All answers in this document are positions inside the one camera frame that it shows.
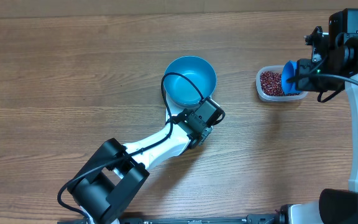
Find blue plastic measuring scoop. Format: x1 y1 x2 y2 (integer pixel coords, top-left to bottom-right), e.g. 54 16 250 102
282 61 301 95

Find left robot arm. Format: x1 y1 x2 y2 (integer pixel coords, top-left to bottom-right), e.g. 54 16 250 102
64 108 224 223

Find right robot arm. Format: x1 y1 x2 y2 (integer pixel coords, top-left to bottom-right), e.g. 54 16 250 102
277 9 358 223

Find white digital kitchen scale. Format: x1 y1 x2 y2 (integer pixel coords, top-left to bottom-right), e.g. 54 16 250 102
165 96 203 124

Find blue metal bowl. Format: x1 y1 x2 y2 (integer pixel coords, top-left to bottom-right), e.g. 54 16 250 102
163 55 217 107

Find clear plastic container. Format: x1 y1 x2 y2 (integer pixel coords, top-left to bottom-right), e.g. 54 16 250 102
256 65 307 103

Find red adzuki beans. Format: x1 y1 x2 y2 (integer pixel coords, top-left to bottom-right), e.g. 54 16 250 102
260 71 291 96

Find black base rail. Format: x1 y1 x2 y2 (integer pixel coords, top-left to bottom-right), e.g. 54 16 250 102
57 213 291 224

